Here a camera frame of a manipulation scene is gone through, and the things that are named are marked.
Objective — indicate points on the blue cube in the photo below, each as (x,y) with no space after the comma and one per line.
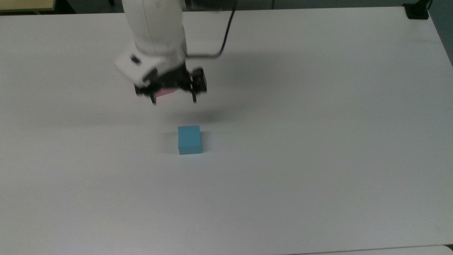
(189,139)

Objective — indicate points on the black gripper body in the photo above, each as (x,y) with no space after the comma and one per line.
(177,80)

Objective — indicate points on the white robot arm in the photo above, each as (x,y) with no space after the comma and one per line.
(155,32)

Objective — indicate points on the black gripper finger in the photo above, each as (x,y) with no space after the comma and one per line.
(153,99)
(194,97)

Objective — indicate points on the pink cube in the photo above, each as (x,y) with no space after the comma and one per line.
(165,93)

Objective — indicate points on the yellow wooden board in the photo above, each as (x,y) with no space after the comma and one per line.
(24,5)

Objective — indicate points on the black table clamp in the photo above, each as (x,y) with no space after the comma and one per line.
(417,10)

